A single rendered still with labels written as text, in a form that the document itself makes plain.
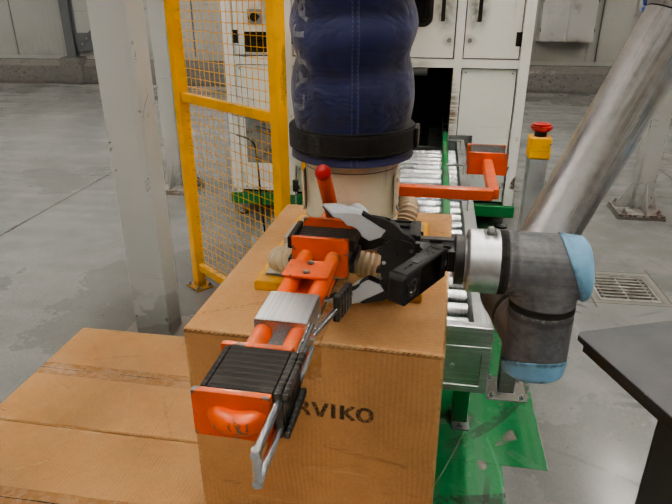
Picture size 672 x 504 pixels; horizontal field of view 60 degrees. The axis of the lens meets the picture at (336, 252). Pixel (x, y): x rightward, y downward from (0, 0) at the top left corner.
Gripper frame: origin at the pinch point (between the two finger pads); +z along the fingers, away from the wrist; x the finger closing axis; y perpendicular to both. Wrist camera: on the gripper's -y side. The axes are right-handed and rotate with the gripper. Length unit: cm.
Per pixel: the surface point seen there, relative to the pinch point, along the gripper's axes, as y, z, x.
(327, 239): -0.3, -1.0, 2.7
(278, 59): 140, 42, 13
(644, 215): 334, -162, -104
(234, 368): -31.5, 2.2, 2.2
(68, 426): 17, 61, -53
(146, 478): 5, 37, -53
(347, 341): -1.6, -4.1, -12.9
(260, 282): 12.3, 13.2, -11.4
